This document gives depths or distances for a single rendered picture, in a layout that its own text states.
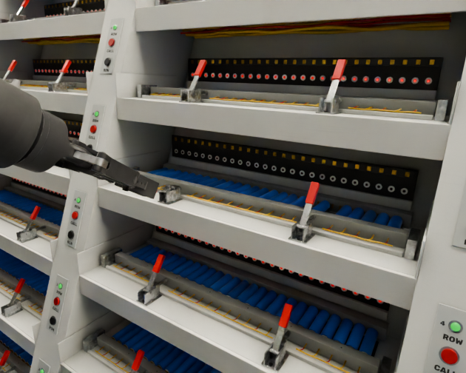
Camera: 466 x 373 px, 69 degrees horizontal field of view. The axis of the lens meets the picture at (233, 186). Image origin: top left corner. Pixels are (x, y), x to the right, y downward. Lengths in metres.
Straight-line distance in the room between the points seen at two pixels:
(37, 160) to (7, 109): 0.07
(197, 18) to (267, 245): 0.44
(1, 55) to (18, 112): 1.02
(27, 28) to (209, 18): 0.62
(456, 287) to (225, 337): 0.34
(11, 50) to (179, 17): 0.83
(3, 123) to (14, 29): 0.83
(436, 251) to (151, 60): 0.68
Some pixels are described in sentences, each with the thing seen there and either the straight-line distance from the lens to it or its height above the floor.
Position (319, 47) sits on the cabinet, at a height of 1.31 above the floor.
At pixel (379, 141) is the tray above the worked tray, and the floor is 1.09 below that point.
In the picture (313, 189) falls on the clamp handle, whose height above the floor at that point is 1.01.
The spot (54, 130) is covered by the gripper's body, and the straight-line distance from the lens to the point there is 0.46.
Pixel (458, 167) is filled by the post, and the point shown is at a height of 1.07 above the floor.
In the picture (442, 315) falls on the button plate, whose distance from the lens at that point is 0.49.
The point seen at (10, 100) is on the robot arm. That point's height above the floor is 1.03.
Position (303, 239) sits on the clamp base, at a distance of 0.51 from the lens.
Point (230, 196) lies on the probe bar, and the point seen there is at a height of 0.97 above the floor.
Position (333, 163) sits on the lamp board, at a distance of 0.66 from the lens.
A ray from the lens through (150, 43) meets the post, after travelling 0.86.
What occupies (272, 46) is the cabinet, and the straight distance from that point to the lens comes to 0.84.
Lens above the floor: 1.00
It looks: level
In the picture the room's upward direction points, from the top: 12 degrees clockwise
